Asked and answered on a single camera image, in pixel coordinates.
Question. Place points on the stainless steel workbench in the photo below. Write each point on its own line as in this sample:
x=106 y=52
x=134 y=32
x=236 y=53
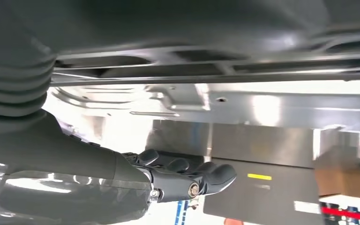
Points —
x=260 y=146

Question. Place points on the grey metal cabinet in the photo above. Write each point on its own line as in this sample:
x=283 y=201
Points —
x=260 y=202

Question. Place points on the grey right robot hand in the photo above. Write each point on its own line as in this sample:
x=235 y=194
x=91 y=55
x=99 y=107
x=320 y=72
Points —
x=59 y=174

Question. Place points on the cardboard box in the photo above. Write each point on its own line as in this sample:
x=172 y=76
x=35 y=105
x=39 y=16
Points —
x=338 y=180

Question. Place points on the stamped grey metal plate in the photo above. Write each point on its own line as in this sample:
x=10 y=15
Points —
x=291 y=108

